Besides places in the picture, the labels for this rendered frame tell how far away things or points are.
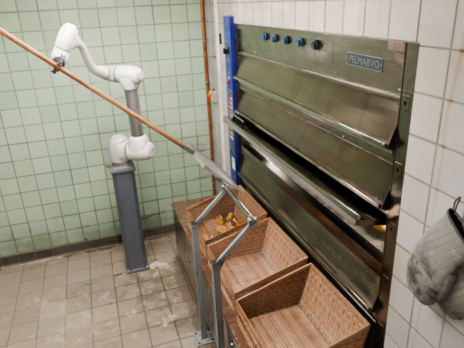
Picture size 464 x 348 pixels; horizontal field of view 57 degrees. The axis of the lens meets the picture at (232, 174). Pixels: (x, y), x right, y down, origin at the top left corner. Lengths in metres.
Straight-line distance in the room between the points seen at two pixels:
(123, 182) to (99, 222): 0.88
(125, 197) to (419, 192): 2.61
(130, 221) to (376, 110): 2.56
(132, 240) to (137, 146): 0.91
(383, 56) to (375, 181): 0.51
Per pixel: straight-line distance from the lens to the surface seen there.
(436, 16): 1.57
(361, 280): 2.17
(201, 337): 3.31
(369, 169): 1.92
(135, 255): 4.00
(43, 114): 4.10
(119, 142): 3.58
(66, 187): 4.30
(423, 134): 1.62
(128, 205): 3.76
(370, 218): 1.85
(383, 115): 1.80
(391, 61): 1.75
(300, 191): 2.59
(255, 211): 3.21
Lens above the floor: 2.26
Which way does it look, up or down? 22 degrees down
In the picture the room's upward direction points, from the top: 3 degrees counter-clockwise
